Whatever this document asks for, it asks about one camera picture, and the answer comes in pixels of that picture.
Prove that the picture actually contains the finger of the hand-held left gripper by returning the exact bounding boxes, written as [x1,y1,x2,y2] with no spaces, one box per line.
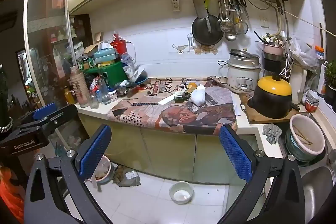
[35,104,79,136]
[20,103,58,125]

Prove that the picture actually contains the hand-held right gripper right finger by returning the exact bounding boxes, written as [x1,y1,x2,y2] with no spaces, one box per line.
[218,124,313,224]

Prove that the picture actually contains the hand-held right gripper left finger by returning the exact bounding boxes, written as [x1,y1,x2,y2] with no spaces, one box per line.
[24,124,116,224]

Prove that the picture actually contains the white floor bowl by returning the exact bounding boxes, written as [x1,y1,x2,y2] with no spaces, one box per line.
[169,181,194,205]

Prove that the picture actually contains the pink floor bucket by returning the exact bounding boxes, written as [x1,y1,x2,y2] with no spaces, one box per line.
[87,155,112,186]

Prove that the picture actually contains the yellow oil bottle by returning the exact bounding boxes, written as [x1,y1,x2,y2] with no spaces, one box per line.
[64,86,77,105]

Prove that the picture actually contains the empty drinking glass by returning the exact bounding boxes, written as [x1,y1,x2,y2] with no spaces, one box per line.
[88,90,99,109]

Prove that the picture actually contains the wooden cutting board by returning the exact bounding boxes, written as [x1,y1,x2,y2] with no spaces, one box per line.
[239,94,307,125]

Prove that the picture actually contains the grey bag on floor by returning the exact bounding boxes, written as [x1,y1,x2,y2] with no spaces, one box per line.
[113,164,142,187]

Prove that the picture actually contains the grey rag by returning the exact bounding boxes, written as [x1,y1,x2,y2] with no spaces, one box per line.
[262,123,282,145]

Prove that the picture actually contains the clear glass bottle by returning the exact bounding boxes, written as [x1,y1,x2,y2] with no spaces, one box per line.
[96,78,112,105]

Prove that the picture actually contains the orange clothing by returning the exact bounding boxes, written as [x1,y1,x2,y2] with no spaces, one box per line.
[0,166,25,217]

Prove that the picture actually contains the group of spice jars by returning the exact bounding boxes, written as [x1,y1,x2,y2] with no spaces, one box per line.
[77,55,95,70]

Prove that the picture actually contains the green patterned bowl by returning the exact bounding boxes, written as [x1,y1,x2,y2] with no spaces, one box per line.
[285,129,325,163]

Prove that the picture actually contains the black clay pot yellow lid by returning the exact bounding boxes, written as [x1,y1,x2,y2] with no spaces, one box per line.
[247,75,293,119]

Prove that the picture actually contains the newspaper sheet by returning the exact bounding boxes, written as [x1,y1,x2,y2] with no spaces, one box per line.
[106,77,238,135]

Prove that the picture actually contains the green box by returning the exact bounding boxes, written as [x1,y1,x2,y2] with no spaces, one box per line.
[83,60,130,88]

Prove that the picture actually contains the wooden chopsticks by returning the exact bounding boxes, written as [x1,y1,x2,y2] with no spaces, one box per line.
[292,125,313,146]

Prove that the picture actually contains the brown paper bag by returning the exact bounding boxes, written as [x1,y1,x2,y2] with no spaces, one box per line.
[83,41,104,57]

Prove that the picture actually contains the teal tissue pack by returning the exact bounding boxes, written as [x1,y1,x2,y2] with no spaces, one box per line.
[94,47,117,63]

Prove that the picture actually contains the white rice cooker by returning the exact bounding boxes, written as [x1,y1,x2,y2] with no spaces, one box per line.
[226,48,262,94]

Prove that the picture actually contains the glass display cabinet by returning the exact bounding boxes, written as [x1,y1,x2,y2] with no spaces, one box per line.
[24,0,92,156]

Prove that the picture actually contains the blue bowl with white strainer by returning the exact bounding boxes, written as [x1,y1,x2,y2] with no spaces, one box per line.
[130,65,148,85]

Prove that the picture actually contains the crumpled clear plastic bag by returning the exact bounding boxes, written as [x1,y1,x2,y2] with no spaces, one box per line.
[120,52,136,70]

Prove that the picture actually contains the steel sink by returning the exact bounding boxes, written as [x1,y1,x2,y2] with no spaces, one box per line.
[278,112,336,215]

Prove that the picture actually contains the red plastic container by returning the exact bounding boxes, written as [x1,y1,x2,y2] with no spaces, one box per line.
[110,33,127,54]

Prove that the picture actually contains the stack of small bowls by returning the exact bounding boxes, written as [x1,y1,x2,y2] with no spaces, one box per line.
[304,89,320,113]

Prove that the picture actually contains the white thermos jug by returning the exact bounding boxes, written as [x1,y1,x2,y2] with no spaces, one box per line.
[289,61,308,104]

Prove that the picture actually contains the black container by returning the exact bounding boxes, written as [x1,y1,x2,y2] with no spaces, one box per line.
[263,55,286,78]

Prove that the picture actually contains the pink utensil holder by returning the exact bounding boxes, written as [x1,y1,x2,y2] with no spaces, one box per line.
[262,42,286,57]

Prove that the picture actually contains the potted green plant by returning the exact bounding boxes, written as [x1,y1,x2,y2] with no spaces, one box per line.
[324,59,336,107]

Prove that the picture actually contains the black wok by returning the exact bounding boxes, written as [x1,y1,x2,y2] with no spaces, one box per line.
[192,15,224,46]

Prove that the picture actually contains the slotted steel ladle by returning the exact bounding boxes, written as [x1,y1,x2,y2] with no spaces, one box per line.
[216,0,229,33]

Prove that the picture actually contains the orange lidded container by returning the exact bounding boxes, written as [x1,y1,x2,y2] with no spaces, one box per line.
[313,45,325,61]

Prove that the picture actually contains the steel cleaver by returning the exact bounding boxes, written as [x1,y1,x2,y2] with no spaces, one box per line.
[192,0,213,33]

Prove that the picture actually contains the black coiled cable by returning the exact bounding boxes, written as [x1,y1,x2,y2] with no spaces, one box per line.
[0,117,14,134]

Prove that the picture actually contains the wire mesh strainer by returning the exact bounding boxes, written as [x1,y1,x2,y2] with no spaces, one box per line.
[234,15,249,35]

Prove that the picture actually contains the water heater hose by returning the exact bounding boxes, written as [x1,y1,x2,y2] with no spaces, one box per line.
[273,0,290,39]

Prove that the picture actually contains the beige rope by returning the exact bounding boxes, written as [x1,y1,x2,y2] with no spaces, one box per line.
[281,10,336,36]

